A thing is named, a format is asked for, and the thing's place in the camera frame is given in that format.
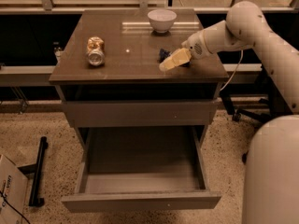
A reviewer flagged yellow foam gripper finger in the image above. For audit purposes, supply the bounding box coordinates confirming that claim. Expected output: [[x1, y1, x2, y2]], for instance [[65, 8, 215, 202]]
[[158, 47, 192, 73]]

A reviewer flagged open grey middle drawer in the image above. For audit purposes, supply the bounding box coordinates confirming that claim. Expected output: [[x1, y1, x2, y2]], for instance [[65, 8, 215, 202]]
[[62, 126, 221, 212]]

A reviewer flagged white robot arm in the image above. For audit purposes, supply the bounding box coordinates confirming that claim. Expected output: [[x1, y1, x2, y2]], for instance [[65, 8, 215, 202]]
[[160, 1, 299, 224]]

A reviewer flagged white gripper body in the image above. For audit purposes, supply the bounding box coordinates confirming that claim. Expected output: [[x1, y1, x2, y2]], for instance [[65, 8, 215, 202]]
[[181, 30, 211, 60]]

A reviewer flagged blue rxbar blueberry bar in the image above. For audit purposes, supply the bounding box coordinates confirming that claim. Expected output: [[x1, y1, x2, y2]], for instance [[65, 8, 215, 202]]
[[158, 48, 191, 68]]

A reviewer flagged closed grey top drawer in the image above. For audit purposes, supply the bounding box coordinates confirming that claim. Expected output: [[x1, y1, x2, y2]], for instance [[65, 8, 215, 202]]
[[62, 101, 217, 128]]

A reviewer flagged white cardboard box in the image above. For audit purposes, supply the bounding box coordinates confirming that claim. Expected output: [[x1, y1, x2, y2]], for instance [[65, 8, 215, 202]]
[[0, 155, 28, 224]]

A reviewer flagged white cable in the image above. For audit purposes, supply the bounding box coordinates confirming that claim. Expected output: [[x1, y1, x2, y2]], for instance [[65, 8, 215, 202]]
[[220, 49, 245, 92]]

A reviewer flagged small bottle behind cabinet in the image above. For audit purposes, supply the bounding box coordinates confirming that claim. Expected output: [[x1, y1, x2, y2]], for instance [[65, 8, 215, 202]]
[[53, 42, 64, 61]]

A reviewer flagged grey drawer cabinet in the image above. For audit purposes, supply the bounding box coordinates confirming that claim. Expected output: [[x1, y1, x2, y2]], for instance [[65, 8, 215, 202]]
[[50, 10, 227, 144]]

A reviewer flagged crushed metal soda can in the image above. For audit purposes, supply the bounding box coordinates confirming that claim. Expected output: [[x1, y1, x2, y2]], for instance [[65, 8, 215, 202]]
[[86, 36, 105, 66]]

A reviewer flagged white ceramic bowl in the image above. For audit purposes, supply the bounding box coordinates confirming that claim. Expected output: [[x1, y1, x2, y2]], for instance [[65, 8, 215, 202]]
[[148, 9, 177, 33]]

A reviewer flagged black metal stand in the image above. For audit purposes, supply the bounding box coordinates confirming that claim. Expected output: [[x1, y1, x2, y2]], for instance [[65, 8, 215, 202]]
[[19, 136, 49, 207]]

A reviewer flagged black thin cable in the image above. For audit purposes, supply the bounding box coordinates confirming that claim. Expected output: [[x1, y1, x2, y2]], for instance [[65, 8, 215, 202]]
[[0, 190, 31, 224]]

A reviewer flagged black office chair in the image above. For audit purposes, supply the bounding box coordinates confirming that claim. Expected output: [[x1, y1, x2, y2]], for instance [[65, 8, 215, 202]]
[[220, 68, 281, 124]]

